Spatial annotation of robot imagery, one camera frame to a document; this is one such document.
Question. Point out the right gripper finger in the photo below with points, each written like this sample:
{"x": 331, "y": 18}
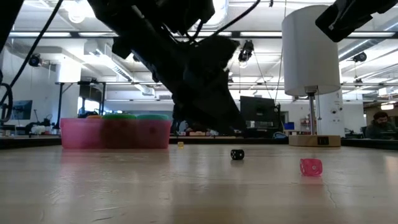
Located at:
{"x": 342, "y": 21}

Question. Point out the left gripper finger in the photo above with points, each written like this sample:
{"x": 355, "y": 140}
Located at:
{"x": 227, "y": 115}
{"x": 189, "y": 112}

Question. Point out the large teal foam die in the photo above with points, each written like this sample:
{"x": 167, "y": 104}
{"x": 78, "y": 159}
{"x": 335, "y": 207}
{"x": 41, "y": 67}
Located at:
{"x": 152, "y": 117}

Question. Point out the small black die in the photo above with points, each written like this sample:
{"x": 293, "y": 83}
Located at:
{"x": 237, "y": 154}

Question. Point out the large green foam die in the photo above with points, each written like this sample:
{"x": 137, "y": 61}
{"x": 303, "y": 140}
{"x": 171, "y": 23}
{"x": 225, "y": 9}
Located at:
{"x": 119, "y": 116}

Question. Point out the large orange foam die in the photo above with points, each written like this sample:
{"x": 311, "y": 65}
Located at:
{"x": 94, "y": 117}

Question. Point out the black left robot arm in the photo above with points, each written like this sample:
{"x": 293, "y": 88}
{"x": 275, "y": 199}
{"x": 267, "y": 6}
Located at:
{"x": 149, "y": 34}

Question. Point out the black background robot arm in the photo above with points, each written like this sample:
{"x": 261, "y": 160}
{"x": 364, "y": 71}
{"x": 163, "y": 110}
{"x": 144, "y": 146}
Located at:
{"x": 38, "y": 124}

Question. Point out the small yellow translucent die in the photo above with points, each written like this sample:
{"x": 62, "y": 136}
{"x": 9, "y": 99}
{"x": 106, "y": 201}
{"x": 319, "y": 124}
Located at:
{"x": 180, "y": 145}

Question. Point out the large black monitor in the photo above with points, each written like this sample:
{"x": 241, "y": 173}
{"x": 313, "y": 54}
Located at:
{"x": 261, "y": 109}

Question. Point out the black ceiling spotlight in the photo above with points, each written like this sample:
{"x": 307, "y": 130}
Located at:
{"x": 360, "y": 57}
{"x": 34, "y": 60}
{"x": 247, "y": 49}

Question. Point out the white cylinder lamp wooden base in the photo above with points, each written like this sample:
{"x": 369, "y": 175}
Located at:
{"x": 311, "y": 62}

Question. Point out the small blue screen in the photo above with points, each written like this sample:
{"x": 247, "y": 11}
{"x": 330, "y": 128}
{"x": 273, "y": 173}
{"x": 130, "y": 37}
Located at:
{"x": 289, "y": 125}

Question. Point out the long light bar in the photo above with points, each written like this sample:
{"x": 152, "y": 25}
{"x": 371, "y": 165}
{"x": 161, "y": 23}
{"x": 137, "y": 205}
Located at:
{"x": 264, "y": 34}

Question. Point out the small pink translucent die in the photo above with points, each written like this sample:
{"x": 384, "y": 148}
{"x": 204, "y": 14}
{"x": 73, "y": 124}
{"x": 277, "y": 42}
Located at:
{"x": 311, "y": 167}

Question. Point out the person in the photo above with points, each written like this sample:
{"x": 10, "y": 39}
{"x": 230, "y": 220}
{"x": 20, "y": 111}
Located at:
{"x": 381, "y": 124}

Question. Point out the pink translucent plastic bin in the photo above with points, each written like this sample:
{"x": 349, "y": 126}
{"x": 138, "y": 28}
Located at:
{"x": 77, "y": 133}

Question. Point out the monitor with blue screen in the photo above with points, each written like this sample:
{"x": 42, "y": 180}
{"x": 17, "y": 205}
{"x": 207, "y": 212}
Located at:
{"x": 21, "y": 109}

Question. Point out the silver ventilation duct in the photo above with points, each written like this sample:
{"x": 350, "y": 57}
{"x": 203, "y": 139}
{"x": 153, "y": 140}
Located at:
{"x": 222, "y": 9}

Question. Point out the black background rig frame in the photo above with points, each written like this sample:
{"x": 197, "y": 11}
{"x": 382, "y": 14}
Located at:
{"x": 60, "y": 102}

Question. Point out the black aluminium table frame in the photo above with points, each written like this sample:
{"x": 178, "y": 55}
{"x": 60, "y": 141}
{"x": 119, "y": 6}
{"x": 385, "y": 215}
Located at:
{"x": 31, "y": 142}

